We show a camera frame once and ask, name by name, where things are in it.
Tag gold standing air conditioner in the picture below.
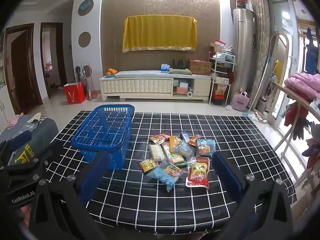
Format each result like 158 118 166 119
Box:
232 7 258 103

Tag pile of snack packets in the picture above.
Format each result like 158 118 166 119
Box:
138 131 216 192

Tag green cushion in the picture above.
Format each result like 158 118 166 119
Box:
169 67 192 75

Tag wooden drying rack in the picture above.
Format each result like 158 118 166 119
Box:
271 81 320 170

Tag blue plastic basket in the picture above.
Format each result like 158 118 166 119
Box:
71 104 135 172

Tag blue hanging garment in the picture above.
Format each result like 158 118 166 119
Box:
304 27 320 74

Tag white tv cabinet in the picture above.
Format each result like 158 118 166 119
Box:
99 69 213 102

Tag plain round brown wall decor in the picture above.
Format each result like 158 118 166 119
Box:
78 32 91 47

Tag pink bag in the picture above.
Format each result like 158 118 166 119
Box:
230 92 250 111

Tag blue handled mop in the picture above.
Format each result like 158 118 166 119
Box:
242 57 273 117

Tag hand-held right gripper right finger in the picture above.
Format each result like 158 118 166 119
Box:
212 151 295 240

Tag brown cardboard box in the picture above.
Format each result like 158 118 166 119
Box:
189 59 212 76

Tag boxes in cabinet shelf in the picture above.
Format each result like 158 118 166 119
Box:
173 79 193 97

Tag black router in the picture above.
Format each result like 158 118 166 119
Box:
172 59 188 69

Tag patterned beige curtain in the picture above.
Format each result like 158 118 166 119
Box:
249 0 272 110

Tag white metal shelf rack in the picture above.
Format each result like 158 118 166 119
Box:
209 51 237 105

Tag yellow cover cloth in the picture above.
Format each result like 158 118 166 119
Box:
122 15 197 53

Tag yellow hanging cloth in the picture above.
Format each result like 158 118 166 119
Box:
274 59 283 77

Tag person's grey printed clothing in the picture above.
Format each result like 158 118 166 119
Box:
0 116 59 165

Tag black checked tablecloth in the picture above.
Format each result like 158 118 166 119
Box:
46 110 298 240

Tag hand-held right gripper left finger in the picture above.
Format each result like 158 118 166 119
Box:
30 152 112 240

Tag red hanging clothes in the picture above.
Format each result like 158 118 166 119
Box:
284 102 308 140

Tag brown wooden door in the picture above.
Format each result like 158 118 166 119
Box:
5 24 43 115

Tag brown doorway frame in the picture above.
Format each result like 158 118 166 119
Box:
40 22 68 98

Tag round decor with blue plate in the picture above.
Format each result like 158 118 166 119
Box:
78 0 94 17

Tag red box on rack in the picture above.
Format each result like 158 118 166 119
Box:
214 40 227 53

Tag pink blanket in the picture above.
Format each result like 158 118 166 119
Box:
284 73 320 100

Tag red paper bag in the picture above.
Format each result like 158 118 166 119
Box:
63 82 85 104

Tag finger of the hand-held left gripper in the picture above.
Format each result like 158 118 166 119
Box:
5 142 60 180
0 131 33 155

